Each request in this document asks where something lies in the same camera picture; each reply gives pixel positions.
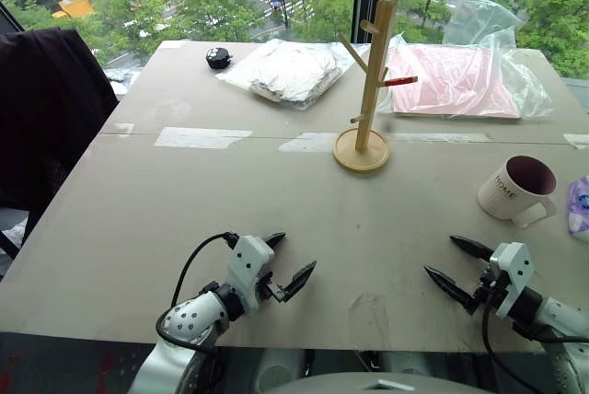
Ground wooden mug tree stand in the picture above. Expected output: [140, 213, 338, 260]
[331, 0, 418, 176]

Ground yellow vehicle outside window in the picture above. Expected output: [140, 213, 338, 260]
[50, 0, 97, 20]

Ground bagged white folded cloth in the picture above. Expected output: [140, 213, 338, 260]
[214, 38, 356, 113]

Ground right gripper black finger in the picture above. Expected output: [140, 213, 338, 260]
[448, 235, 496, 263]
[422, 264, 480, 315]

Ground dark cloth over chair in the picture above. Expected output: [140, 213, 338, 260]
[0, 27, 121, 262]

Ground small round black device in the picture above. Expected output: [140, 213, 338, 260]
[204, 46, 233, 70]

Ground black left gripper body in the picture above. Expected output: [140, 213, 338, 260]
[255, 272, 286, 303]

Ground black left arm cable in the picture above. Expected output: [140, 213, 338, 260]
[155, 231, 241, 354]

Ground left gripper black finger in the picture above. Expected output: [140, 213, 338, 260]
[263, 230, 288, 254]
[276, 260, 318, 306]

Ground purple tissue pack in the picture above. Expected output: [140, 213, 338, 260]
[566, 175, 589, 244]

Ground white ribbed mug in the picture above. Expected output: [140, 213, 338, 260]
[476, 155, 559, 229]

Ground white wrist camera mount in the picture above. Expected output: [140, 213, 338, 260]
[226, 234, 276, 313]
[487, 241, 536, 319]

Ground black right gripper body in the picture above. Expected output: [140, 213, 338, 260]
[473, 262, 508, 317]

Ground pink board in plastic bag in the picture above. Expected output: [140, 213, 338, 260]
[380, 30, 553, 122]

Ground crumpled clear plastic bag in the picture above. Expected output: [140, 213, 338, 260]
[442, 0, 526, 51]

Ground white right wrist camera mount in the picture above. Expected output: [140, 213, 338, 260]
[487, 241, 536, 319]

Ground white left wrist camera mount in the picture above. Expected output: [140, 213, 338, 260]
[226, 234, 276, 313]

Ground grey rounded robot body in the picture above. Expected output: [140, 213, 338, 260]
[255, 347, 510, 394]

